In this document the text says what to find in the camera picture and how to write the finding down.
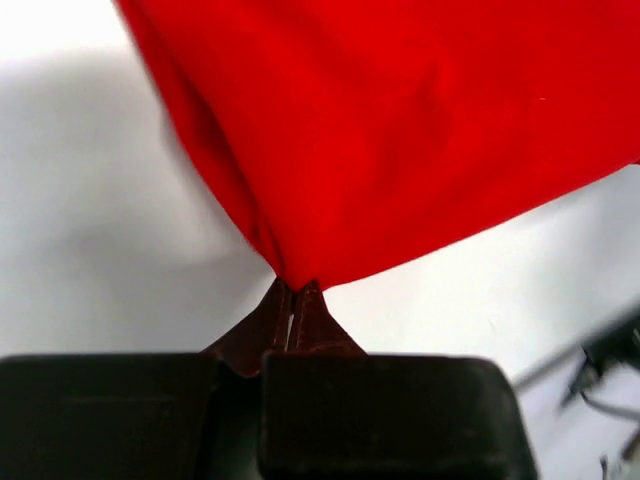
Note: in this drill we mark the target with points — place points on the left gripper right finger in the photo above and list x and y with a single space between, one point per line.
314 330

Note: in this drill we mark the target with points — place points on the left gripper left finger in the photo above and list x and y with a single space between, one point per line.
263 330

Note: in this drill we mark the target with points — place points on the red t shirt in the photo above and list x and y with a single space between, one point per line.
344 138

